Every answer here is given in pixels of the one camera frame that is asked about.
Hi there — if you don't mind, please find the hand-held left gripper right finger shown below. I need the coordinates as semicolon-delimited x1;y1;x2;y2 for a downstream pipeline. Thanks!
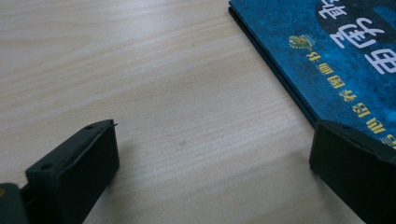
308;119;396;224

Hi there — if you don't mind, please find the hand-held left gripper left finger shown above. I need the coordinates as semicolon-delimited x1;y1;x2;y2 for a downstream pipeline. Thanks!
20;119;120;224

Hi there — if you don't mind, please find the blue hardcover picture book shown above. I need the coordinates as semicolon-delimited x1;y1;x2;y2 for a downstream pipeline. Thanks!
228;0;396;147

